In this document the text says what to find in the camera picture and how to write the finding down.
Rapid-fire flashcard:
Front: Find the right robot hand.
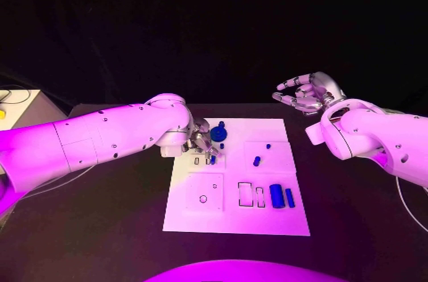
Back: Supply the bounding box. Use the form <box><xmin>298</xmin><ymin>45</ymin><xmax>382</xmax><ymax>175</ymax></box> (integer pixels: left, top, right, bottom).
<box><xmin>271</xmin><ymin>71</ymin><xmax>347</xmax><ymax>117</ymax></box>

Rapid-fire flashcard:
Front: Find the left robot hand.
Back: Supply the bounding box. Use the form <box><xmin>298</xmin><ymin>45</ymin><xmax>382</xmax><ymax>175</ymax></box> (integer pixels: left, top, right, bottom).
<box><xmin>182</xmin><ymin>117</ymin><xmax>222</xmax><ymax>158</ymax></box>

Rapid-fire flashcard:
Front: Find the white task board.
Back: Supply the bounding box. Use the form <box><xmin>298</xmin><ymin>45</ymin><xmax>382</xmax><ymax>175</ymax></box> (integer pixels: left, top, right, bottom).
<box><xmin>161</xmin><ymin>117</ymin><xmax>311</xmax><ymax>237</ymax></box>

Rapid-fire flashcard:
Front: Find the blue gear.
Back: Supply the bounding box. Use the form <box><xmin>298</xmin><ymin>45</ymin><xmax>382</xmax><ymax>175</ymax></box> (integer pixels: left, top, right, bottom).
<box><xmin>209</xmin><ymin>126</ymin><xmax>228</xmax><ymax>142</ymax></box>

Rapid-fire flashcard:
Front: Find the thick long blue cylinder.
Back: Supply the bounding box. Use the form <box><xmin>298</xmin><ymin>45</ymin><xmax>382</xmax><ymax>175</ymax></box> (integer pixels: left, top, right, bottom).
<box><xmin>268</xmin><ymin>184</ymin><xmax>287</xmax><ymax>210</ymax></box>

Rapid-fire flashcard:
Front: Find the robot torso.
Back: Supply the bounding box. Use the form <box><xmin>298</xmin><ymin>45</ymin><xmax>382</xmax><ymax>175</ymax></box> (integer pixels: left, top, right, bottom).
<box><xmin>144</xmin><ymin>259</ymin><xmax>349</xmax><ymax>282</ymax></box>

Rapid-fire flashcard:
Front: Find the white cable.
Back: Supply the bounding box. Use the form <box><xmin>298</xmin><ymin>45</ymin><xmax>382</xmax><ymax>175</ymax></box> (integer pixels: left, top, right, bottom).
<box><xmin>20</xmin><ymin>164</ymin><xmax>98</xmax><ymax>200</ymax></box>
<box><xmin>393</xmin><ymin>175</ymin><xmax>428</xmax><ymax>233</ymax></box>

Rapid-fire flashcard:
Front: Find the black cable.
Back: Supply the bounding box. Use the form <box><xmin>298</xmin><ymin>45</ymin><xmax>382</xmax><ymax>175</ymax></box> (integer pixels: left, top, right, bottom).
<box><xmin>0</xmin><ymin>84</ymin><xmax>33</xmax><ymax>105</ymax></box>

